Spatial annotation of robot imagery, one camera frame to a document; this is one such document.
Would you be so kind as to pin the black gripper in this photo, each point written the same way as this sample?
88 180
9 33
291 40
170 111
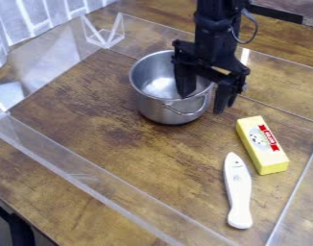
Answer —
208 57

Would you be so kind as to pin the stainless steel pot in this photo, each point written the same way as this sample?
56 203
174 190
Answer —
158 101

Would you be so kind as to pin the yellow butter block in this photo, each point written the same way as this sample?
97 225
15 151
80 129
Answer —
263 149

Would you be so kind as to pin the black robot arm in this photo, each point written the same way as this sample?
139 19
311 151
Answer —
217 9

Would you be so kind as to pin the black bar at back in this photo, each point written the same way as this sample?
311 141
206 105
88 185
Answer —
281 15

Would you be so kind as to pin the white patterned curtain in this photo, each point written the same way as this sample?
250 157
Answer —
27 18

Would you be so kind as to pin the clear acrylic barrier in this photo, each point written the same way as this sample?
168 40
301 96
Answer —
99 177

